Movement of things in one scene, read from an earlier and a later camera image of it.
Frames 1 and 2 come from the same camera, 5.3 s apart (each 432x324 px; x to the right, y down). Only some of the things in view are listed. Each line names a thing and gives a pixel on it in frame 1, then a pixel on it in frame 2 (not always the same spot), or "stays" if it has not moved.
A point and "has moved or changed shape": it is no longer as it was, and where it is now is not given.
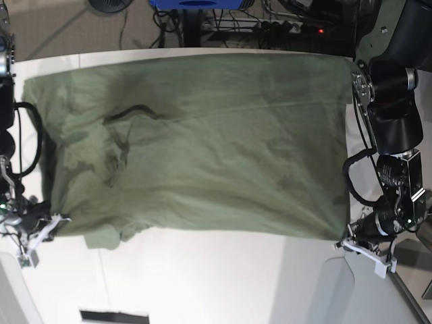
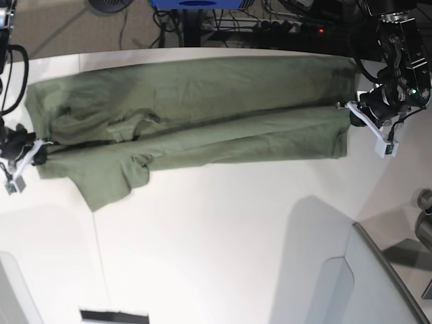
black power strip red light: [285, 27] stays
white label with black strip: [112, 314] stays
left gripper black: [33, 212] -> [15, 140]
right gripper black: [376, 226] -> [385, 101]
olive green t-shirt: [229, 145] has moved or changed shape
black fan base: [110, 6] stays
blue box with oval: [198, 4] stays
